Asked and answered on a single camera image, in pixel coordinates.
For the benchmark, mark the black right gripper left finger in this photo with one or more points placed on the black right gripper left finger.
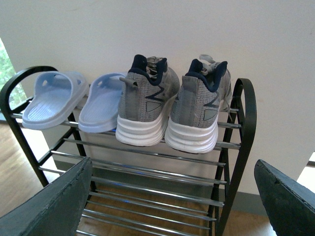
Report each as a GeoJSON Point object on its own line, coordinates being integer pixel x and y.
{"type": "Point", "coordinates": [56, 209]}

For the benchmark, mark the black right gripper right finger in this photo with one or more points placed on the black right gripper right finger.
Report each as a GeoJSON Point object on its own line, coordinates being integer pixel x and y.
{"type": "Point", "coordinates": [290, 206]}

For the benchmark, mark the grey knit sneaker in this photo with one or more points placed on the grey knit sneaker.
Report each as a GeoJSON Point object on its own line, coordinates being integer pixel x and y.
{"type": "Point", "coordinates": [193, 121]}
{"type": "Point", "coordinates": [149, 90]}

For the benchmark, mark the light blue slide slipper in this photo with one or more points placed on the light blue slide slipper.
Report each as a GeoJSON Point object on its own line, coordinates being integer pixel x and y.
{"type": "Point", "coordinates": [56, 94]}
{"type": "Point", "coordinates": [100, 112]}

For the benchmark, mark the black metal shoe rack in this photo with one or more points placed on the black metal shoe rack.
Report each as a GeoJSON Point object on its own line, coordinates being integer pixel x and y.
{"type": "Point", "coordinates": [161, 193]}

